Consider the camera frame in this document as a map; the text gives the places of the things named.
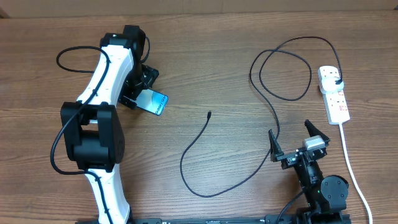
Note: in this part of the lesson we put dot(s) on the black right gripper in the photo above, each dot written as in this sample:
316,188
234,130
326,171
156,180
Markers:
289,158

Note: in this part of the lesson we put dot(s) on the Samsung Galaxy smartphone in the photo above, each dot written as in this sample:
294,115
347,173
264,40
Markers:
152,101

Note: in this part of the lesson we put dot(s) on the white power strip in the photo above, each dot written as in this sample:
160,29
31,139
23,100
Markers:
335,103

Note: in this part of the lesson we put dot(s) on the white charger plug adapter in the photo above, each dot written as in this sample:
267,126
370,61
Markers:
331,84

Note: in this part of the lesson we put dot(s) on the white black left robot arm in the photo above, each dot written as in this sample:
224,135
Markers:
91,127

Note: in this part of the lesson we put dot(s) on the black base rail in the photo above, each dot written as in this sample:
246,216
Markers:
217,221

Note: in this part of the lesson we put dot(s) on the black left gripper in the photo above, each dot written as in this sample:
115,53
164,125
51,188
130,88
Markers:
150,74

